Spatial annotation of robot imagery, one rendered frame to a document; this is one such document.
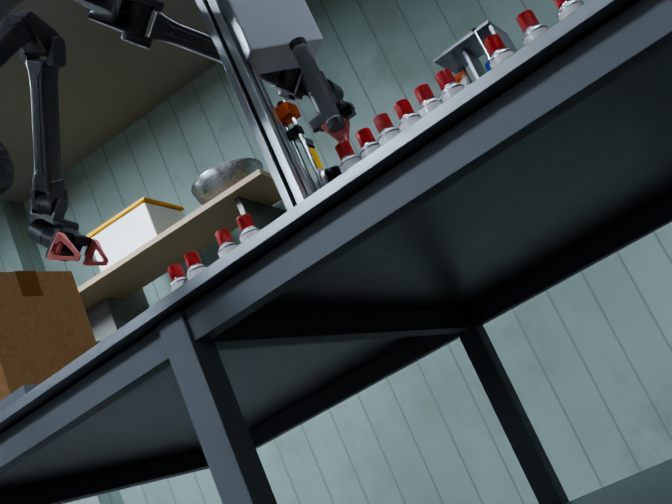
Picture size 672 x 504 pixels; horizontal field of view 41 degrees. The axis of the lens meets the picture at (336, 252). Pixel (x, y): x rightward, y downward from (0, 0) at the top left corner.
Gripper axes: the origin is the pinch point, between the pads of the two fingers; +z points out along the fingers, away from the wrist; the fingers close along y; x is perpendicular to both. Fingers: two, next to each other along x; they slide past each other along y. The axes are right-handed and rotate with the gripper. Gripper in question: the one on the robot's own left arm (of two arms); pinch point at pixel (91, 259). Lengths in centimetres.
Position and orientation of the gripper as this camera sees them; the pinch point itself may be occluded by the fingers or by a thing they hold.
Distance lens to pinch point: 218.4
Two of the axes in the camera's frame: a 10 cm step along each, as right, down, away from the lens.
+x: -3.9, 9.2, 0.6
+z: 8.1, 3.7, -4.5
